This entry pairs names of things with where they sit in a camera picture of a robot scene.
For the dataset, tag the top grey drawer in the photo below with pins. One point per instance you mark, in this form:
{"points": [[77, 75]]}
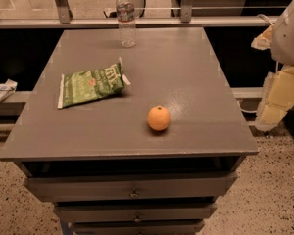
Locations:
{"points": [[130, 187]]}

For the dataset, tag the white packet on ledge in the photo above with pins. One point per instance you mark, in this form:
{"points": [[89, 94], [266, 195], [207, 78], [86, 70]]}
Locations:
{"points": [[7, 89]]}

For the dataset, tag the grey drawer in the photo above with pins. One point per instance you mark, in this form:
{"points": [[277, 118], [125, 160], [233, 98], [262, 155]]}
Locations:
{"points": [[173, 227], [130, 187], [135, 213]]}

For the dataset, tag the bottom grey drawer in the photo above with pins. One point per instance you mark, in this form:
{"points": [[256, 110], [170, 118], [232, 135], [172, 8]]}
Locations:
{"points": [[173, 227]]}

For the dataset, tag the clear plastic water bottle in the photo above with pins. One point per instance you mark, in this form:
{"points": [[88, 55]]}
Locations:
{"points": [[126, 19]]}

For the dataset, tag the green jalapeno chip bag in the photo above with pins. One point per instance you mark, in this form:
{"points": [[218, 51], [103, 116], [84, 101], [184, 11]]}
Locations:
{"points": [[91, 85]]}

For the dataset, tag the orange fruit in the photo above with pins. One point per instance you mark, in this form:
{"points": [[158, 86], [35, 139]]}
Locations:
{"points": [[159, 118]]}

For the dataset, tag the grey drawer cabinet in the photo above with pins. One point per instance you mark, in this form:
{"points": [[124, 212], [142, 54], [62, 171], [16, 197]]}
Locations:
{"points": [[171, 67]]}

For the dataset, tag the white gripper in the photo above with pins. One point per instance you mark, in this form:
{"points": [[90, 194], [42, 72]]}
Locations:
{"points": [[289, 38]]}

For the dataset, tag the middle grey drawer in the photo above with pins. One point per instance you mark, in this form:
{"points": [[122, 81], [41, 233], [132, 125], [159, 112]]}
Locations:
{"points": [[135, 213]]}

